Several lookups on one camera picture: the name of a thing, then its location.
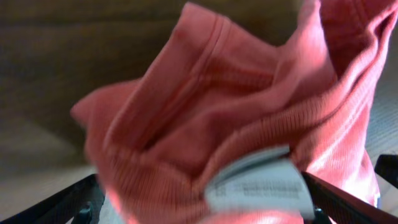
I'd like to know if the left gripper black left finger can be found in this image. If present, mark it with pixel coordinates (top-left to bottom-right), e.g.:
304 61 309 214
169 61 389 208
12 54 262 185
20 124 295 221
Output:
1 174 105 224

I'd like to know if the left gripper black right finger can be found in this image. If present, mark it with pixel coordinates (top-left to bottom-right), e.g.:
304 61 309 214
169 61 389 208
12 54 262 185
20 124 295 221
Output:
302 172 397 224

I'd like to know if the orange red t-shirt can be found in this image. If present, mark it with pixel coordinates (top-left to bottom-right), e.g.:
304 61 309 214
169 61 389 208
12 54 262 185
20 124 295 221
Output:
71 0 397 223

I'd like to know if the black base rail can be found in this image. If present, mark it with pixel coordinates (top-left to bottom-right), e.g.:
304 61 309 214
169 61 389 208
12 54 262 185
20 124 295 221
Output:
374 154 398 188

